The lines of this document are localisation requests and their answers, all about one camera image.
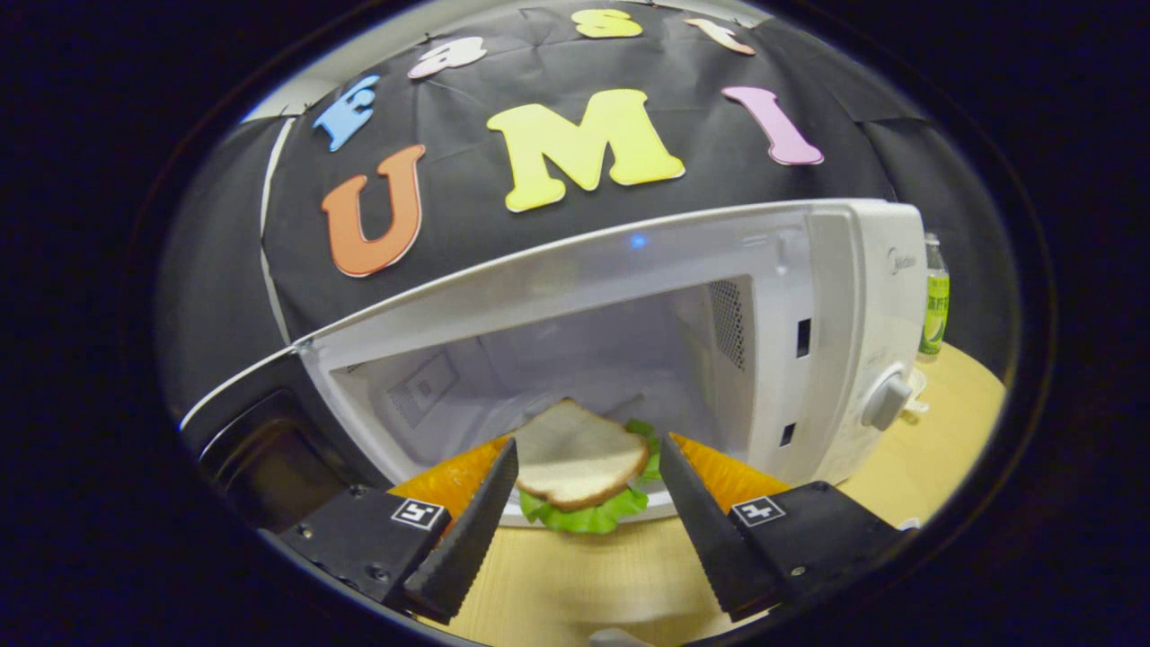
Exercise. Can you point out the lettuce sandwich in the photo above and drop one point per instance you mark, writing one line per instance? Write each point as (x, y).
(575, 449)

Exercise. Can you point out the green label drink bottle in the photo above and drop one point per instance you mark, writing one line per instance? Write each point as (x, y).
(934, 314)

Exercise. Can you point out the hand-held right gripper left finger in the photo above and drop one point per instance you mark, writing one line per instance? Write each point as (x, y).
(467, 539)

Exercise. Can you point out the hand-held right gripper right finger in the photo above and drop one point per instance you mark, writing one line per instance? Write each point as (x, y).
(710, 539)

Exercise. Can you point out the white microwave oven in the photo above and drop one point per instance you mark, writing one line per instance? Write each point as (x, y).
(809, 296)

